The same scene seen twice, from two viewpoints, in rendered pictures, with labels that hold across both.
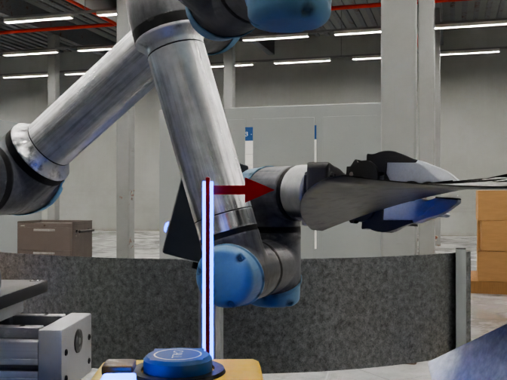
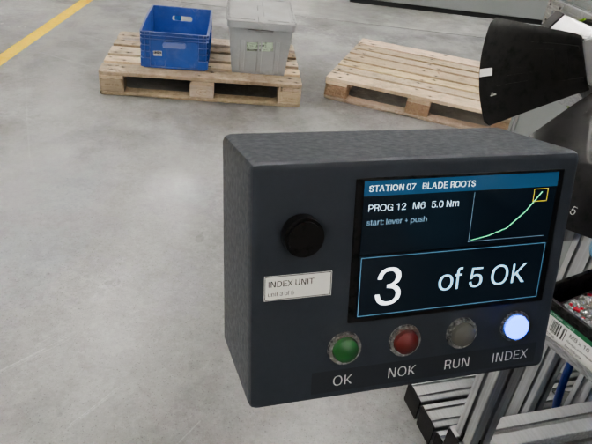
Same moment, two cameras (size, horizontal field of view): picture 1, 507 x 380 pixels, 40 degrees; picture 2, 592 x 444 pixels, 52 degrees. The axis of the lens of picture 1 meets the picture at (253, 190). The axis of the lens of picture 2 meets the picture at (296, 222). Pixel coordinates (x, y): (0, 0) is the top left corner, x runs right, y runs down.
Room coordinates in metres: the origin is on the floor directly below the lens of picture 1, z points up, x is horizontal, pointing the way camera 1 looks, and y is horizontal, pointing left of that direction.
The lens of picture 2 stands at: (1.55, 0.46, 1.44)
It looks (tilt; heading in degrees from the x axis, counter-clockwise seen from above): 33 degrees down; 253
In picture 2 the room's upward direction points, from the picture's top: 7 degrees clockwise
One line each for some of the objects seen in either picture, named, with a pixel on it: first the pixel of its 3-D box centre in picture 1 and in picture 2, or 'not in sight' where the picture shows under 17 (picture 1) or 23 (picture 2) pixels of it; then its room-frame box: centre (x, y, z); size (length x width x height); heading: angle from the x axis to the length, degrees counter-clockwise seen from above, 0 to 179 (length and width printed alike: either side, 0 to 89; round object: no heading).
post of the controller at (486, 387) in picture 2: (207, 323); (495, 380); (1.19, 0.08, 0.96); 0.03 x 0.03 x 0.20; 2
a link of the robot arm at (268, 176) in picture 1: (273, 195); not in sight; (0.98, -0.03, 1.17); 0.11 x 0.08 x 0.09; 40
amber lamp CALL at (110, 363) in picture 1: (119, 367); not in sight; (0.41, 0.08, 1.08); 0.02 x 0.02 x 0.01; 2
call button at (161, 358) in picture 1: (177, 366); not in sight; (0.41, 0.04, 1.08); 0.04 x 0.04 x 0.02
